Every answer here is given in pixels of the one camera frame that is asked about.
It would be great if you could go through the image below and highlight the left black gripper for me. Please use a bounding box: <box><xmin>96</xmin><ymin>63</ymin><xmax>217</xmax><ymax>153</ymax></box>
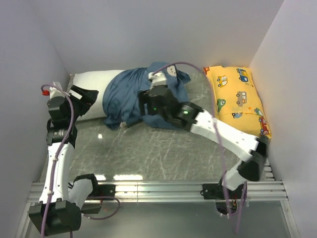
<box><xmin>64</xmin><ymin>85</ymin><xmax>98</xmax><ymax>124</ymax></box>

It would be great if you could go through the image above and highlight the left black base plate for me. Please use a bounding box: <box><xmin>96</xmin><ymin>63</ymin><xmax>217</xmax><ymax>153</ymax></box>
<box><xmin>86</xmin><ymin>184</ymin><xmax>116</xmax><ymax>200</ymax></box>

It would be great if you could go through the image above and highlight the blue cartoon mouse pillowcase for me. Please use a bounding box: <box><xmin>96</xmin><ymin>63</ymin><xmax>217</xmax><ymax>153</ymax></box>
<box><xmin>103</xmin><ymin>62</ymin><xmax>177</xmax><ymax>130</ymax></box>

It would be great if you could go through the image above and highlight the aluminium mounting rail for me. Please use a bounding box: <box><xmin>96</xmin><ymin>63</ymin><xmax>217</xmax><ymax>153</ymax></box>
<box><xmin>27</xmin><ymin>180</ymin><xmax>289</xmax><ymax>204</ymax></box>

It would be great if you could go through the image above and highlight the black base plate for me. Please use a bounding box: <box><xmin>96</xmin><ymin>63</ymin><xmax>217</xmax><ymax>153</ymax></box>
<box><xmin>200</xmin><ymin>183</ymin><xmax>244</xmax><ymax>200</ymax></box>
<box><xmin>86</xmin><ymin>184</ymin><xmax>116</xmax><ymax>200</ymax></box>

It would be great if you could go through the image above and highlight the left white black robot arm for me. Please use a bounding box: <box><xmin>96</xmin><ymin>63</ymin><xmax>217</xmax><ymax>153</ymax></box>
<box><xmin>29</xmin><ymin>82</ymin><xmax>100</xmax><ymax>238</ymax></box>

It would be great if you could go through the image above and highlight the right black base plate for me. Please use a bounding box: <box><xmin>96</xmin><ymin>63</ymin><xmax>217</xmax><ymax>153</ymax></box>
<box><xmin>200</xmin><ymin>183</ymin><xmax>244</xmax><ymax>200</ymax></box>

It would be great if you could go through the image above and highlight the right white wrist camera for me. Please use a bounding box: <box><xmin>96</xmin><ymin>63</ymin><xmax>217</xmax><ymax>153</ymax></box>
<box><xmin>148</xmin><ymin>71</ymin><xmax>167</xmax><ymax>89</ymax></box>

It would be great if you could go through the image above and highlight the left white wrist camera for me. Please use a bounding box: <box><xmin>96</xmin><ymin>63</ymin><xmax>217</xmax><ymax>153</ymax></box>
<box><xmin>41</xmin><ymin>81</ymin><xmax>69</xmax><ymax>99</ymax></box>

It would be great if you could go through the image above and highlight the yellow car print pillow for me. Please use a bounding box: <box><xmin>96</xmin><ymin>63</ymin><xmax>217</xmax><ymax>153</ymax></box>
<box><xmin>203</xmin><ymin>66</ymin><xmax>272</xmax><ymax>138</ymax></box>

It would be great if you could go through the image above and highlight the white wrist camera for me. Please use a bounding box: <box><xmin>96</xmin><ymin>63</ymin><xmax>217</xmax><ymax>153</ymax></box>
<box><xmin>148</xmin><ymin>71</ymin><xmax>167</xmax><ymax>89</ymax></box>
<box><xmin>41</xmin><ymin>81</ymin><xmax>69</xmax><ymax>99</ymax></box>

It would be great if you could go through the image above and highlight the white pillow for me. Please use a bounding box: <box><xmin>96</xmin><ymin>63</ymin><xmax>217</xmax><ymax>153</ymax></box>
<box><xmin>73</xmin><ymin>70</ymin><xmax>124</xmax><ymax>121</ymax></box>

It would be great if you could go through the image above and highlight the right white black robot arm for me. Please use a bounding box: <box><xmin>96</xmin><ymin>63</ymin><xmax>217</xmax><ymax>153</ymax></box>
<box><xmin>138</xmin><ymin>85</ymin><xmax>269</xmax><ymax>198</ymax></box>

